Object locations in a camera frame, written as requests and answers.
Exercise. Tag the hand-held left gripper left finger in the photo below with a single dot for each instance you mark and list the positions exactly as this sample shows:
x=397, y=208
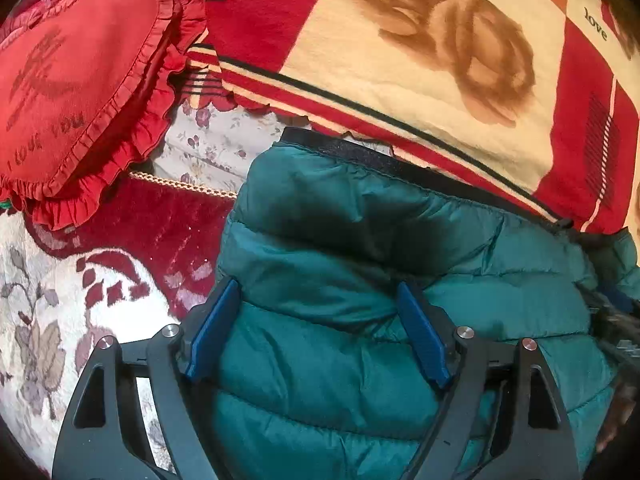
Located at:
x=212, y=335

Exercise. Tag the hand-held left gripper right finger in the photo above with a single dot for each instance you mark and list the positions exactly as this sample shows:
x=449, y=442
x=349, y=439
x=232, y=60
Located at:
x=422, y=335

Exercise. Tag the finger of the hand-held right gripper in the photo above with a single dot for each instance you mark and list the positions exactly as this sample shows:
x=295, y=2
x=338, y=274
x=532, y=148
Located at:
x=617, y=330

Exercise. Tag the teal puffer jacket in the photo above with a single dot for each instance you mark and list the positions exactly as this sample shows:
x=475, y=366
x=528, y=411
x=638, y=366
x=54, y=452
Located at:
x=350, y=260

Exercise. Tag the white and red plush blanket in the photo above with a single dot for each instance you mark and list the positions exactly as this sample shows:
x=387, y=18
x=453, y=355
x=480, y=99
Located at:
x=45, y=285

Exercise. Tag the pale floral bedsheet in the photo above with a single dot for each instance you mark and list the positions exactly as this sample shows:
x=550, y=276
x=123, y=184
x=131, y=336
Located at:
x=210, y=145

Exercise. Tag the red heart-shaped ruffled pillow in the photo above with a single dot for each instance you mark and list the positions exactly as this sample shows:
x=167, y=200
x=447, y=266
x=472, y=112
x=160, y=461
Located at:
x=75, y=85

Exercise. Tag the red checked rose blanket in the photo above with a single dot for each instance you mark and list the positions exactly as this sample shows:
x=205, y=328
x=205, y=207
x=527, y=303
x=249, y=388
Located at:
x=350, y=35

